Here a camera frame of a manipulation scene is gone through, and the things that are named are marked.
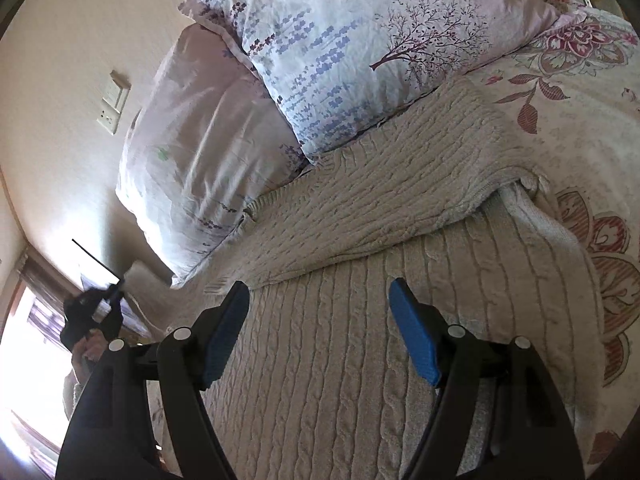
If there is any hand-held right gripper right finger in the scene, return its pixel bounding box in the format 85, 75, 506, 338
389, 277, 586, 480

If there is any floral bedsheet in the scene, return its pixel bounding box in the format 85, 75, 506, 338
465, 0, 640, 466

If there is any window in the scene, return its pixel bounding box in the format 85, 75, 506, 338
0, 255, 86, 461

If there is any pale pink floral pillow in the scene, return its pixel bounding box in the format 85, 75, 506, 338
116, 24, 306, 286

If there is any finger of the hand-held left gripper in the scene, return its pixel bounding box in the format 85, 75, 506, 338
102, 280, 126, 333

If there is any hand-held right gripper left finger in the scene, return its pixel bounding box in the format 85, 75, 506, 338
55, 281, 250, 480

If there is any tree print pillow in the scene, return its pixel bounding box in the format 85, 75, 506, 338
178, 0, 571, 163

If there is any beige cable-knit blanket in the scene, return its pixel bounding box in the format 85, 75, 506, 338
170, 77, 608, 480

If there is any person's left hand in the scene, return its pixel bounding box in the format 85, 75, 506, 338
71, 337, 105, 377

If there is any white wall switch plate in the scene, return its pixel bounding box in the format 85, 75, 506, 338
96, 70, 131, 136

